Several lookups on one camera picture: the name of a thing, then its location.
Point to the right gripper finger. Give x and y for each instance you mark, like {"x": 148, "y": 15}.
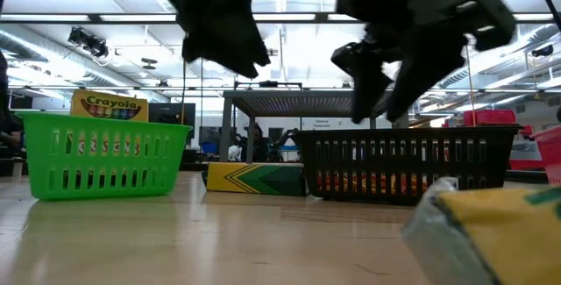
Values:
{"x": 364, "y": 96}
{"x": 425, "y": 70}

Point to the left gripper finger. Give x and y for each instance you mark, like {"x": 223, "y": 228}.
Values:
{"x": 252, "y": 52}
{"x": 206, "y": 48}

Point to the black plastic basket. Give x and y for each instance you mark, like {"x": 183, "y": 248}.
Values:
{"x": 407, "y": 134}

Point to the yellow Crayola crayon box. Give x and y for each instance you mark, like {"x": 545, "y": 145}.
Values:
{"x": 258, "y": 180}
{"x": 109, "y": 101}

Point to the green plastic basket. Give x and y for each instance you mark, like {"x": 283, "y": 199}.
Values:
{"x": 105, "y": 123}

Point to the red plastic basket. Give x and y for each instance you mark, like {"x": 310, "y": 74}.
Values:
{"x": 550, "y": 158}

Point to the small yellow crayon box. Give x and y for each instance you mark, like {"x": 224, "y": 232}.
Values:
{"x": 504, "y": 241}

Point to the thin yellow pole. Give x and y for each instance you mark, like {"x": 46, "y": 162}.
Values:
{"x": 471, "y": 92}

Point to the grey perforated metal shelf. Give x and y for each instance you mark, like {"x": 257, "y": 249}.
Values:
{"x": 285, "y": 96}

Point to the black monitor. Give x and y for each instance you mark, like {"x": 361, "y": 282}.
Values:
{"x": 175, "y": 114}

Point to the red storage bin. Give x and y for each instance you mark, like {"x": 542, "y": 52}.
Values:
{"x": 489, "y": 117}

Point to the person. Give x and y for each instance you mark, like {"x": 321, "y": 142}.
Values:
{"x": 259, "y": 138}

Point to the black ceiling spotlight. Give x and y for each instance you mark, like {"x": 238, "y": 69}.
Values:
{"x": 90, "y": 41}

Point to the black overhead frame bar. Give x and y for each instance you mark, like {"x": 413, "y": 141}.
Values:
{"x": 131, "y": 18}

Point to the black aluminium table frame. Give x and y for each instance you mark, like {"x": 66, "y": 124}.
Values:
{"x": 526, "y": 176}

